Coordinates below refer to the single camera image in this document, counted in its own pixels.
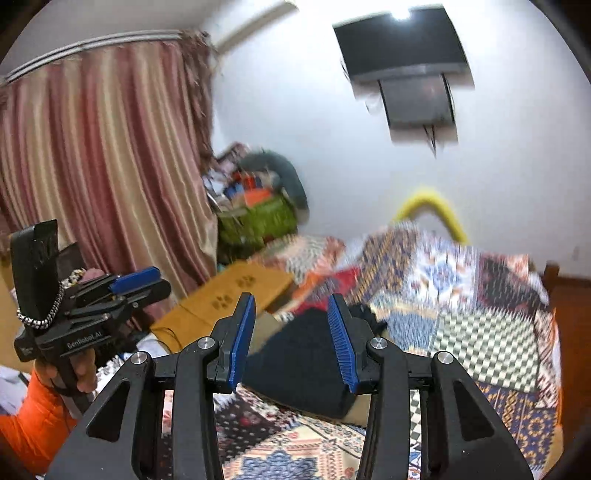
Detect green storage box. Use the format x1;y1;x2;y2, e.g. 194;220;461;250
217;196;298;252

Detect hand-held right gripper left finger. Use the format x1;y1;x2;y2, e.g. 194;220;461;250
44;293;257;480

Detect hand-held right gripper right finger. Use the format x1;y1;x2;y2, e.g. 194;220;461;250
327;293;536;480

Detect person's left hand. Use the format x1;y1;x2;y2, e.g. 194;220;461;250
34;268;106;395

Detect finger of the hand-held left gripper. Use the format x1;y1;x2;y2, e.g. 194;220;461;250
69;267;161;302
65;279;172;332

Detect black wall television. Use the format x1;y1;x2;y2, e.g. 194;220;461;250
332;4;476;86

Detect white curtain rail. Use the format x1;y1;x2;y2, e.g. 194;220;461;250
2;28;183;84

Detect black pants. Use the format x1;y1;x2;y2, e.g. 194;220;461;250
242;302;389;418

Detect striped pink curtain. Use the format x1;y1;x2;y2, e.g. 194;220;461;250
0;30;220;319

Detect metal bead chain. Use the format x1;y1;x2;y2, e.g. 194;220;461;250
17;277;64;329

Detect white air conditioner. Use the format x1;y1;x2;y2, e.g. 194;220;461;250
212;0;301;49

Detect patchwork blanket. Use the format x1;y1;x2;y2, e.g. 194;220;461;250
152;222;561;480

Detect yellow foam bed rail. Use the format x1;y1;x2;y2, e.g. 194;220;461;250
392;185;469;243

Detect black wall cable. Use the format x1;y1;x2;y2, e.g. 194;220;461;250
422;122;439;158

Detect small wall monitor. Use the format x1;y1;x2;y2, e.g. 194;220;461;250
379;74;458;131

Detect wooden lap desk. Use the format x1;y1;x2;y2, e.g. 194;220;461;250
150;261;296;344

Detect wooden bed frame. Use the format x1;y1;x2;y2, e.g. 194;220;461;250
542;261;561;296

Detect grey plush pillow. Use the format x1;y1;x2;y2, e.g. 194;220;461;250
240;150;309;213

